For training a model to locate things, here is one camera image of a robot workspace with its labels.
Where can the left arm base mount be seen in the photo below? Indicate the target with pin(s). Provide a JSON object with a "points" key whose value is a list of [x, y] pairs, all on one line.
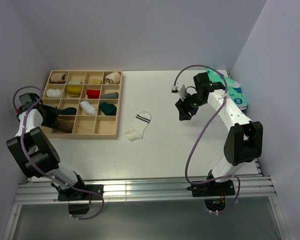
{"points": [[79, 202]]}

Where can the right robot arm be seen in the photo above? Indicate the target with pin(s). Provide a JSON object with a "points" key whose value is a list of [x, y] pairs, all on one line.
{"points": [[244, 140]]}

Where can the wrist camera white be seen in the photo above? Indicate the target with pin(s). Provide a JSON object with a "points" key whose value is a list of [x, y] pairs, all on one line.
{"points": [[179, 89], [19, 111]]}

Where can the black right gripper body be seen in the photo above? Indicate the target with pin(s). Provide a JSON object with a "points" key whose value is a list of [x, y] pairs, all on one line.
{"points": [[191, 103]]}

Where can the cream yellow rolled sock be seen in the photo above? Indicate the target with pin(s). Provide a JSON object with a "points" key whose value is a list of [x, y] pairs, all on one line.
{"points": [[94, 81]]}

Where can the teal patterned sock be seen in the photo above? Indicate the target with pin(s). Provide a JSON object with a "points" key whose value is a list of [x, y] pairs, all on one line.
{"points": [[234, 89]]}

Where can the navy rolled sock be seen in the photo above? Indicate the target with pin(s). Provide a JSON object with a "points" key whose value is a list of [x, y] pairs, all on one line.
{"points": [[69, 111]]}

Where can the white sock with black stripes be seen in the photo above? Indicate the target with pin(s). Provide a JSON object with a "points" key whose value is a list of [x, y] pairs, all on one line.
{"points": [[138, 126]]}

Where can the tan ribbed sock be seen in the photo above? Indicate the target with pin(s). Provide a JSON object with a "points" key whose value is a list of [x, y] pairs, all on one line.
{"points": [[64, 125]]}

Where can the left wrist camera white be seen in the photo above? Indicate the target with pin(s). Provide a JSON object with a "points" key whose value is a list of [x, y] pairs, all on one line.
{"points": [[19, 111]]}

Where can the mustard yellow rolled sock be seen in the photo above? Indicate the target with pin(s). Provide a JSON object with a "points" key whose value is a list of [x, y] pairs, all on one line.
{"points": [[74, 91]]}

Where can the beige white rolled sock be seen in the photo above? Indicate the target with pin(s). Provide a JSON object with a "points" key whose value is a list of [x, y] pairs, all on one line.
{"points": [[112, 78]]}

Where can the aluminium frame rail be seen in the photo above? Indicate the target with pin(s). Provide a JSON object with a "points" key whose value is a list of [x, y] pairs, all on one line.
{"points": [[140, 190]]}

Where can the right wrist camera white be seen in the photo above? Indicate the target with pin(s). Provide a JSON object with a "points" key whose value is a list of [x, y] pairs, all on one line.
{"points": [[179, 89]]}

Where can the grey green rolled sock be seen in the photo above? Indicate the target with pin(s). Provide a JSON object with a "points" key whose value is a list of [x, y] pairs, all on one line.
{"points": [[111, 95]]}

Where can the dark teal rolled sock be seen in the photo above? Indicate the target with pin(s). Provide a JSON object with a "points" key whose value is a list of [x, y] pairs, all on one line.
{"points": [[108, 109]]}

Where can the wooden compartment tray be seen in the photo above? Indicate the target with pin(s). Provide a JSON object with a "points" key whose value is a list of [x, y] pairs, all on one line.
{"points": [[99, 126]]}

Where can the pale green rolled sock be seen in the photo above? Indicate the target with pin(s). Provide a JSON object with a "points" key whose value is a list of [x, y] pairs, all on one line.
{"points": [[75, 82]]}

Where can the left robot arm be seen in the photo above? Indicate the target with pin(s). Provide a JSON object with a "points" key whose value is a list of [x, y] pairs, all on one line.
{"points": [[32, 150]]}

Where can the white rolled sock lower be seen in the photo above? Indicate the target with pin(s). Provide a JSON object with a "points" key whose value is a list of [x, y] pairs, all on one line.
{"points": [[88, 108]]}

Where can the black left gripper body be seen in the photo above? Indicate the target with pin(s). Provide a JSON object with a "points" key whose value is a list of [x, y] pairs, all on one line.
{"points": [[51, 116]]}

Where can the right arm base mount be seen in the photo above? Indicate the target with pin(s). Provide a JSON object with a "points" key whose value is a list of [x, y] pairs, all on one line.
{"points": [[218, 190]]}

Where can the beige rolled sock with red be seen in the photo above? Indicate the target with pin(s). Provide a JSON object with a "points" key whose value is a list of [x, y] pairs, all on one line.
{"points": [[58, 77]]}

